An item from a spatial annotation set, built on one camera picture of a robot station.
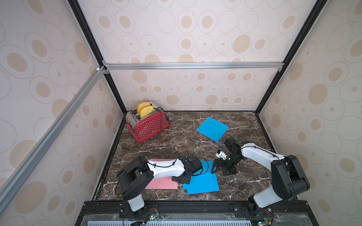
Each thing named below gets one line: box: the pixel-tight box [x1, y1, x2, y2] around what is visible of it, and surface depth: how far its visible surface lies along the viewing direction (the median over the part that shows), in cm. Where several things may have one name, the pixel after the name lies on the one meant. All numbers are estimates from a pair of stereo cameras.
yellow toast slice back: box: [136, 101, 151, 113], surface depth 98 cm
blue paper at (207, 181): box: [182, 161, 220, 195], surface depth 82 cm
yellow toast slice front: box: [139, 104, 155, 119], surface depth 95 cm
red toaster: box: [125, 103, 173, 144], surface depth 97 cm
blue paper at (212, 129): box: [196, 116, 230, 144], surface depth 112 cm
